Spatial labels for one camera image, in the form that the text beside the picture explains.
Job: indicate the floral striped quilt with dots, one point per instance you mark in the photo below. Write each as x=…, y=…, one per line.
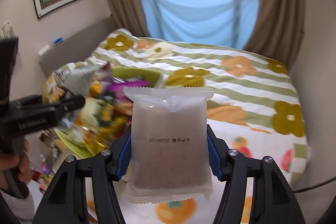
x=255, y=106

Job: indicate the green cardboard snack box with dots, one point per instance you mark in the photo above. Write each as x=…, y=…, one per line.
x=102, y=119

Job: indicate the light blue window cloth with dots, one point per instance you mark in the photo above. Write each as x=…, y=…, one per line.
x=226, y=23

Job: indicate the person left hand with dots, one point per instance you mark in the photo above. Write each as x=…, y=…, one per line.
x=13, y=161

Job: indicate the purple potato chips bag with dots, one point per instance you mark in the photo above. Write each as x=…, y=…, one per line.
x=116, y=89

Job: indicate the grey bed headboard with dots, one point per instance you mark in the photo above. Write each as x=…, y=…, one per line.
x=77, y=47

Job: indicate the grey patterned chips bag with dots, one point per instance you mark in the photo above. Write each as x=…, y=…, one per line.
x=76, y=81

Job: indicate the white fluffy towel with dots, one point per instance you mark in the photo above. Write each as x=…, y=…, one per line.
x=23, y=209

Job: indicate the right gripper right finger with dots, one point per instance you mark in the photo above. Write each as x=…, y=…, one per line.
x=273, y=200

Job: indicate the right brown curtain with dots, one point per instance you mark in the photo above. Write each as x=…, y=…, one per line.
x=278, y=31

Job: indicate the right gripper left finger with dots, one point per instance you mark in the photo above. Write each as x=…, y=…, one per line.
x=65, y=199

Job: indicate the translucent brown cake packet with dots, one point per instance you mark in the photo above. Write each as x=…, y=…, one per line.
x=169, y=150

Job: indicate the small blue wall device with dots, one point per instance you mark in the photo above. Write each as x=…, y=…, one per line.
x=57, y=41

